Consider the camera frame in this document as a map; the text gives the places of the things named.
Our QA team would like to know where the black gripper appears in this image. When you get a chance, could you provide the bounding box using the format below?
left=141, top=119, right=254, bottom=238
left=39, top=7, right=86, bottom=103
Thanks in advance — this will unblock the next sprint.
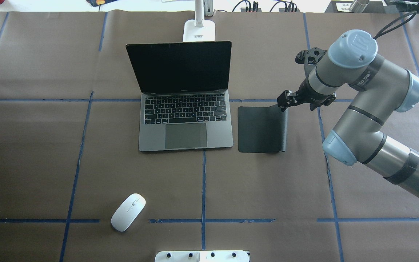
left=277, top=81, right=336, bottom=112

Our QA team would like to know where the black mouse pad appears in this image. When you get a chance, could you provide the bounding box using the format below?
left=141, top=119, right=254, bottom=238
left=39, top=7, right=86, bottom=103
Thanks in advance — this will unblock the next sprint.
left=238, top=105, right=289, bottom=153

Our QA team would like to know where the grey laptop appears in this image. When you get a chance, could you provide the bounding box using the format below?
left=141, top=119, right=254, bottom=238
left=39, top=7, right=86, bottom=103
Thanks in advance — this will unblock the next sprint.
left=126, top=40, right=234, bottom=151

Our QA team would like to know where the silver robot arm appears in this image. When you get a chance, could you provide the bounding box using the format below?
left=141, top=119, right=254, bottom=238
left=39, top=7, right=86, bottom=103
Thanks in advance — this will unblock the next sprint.
left=277, top=29, right=419, bottom=198

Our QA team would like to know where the white desk lamp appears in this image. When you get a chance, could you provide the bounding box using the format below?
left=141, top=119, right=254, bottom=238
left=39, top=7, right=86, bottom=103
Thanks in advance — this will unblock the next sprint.
left=183, top=0, right=216, bottom=43

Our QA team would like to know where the white computer mouse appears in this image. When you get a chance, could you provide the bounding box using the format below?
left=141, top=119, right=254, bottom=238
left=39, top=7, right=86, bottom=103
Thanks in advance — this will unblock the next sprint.
left=110, top=193, right=146, bottom=232

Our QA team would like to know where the metal cup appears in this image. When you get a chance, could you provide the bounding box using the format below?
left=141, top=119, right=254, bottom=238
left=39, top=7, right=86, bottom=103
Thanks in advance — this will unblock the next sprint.
left=349, top=0, right=370, bottom=13

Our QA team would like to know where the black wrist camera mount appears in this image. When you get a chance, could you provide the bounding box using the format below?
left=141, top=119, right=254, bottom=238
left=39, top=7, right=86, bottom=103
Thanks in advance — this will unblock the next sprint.
left=295, top=47, right=328, bottom=77

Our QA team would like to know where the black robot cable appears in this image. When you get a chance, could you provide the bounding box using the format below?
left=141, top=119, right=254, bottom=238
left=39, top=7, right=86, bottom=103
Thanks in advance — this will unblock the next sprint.
left=373, top=10, right=418, bottom=40

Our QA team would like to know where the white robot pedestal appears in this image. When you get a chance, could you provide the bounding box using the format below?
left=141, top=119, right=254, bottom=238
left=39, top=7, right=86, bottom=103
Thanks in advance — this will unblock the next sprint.
left=154, top=250, right=251, bottom=262

